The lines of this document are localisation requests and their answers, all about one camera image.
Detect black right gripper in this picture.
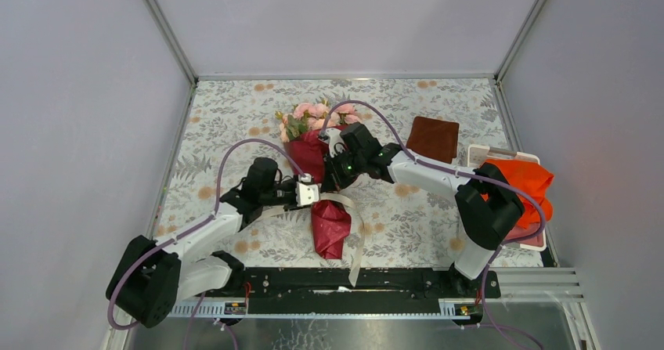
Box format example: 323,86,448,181
321,148,366,193

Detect peach rose stem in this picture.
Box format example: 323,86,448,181
275,103,317,143

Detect dark maroon wrapping paper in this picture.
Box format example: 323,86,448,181
284,129,352,260

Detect cream printed ribbon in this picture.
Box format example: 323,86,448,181
256,192,366,288

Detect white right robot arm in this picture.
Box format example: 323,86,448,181
319,123,525,297

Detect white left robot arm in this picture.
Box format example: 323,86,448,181
106,157,319,330

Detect floral patterned table mat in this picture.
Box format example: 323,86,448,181
153,78,510,268

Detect brown folded cloth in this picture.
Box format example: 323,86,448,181
406,116,460,164

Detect white plastic basket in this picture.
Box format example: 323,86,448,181
465,144,547,252

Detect orange cloth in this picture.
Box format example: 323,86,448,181
485,159,554,230

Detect pink cloth in basket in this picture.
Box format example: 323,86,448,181
505,222,545,247

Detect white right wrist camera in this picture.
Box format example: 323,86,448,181
325,128,347,158

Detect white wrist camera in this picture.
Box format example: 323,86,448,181
325,128,347,158
295,182,320,207

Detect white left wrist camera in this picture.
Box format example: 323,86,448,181
295,182,320,207

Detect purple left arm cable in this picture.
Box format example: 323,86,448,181
106,139,312,350

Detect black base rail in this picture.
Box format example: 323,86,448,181
206,267,501,315

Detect aluminium frame post left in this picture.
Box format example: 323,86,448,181
143,0,198,86

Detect aluminium frame post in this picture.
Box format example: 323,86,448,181
143,0,198,86
494,0,548,85

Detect aluminium frame post right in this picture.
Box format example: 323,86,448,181
494,0,548,85

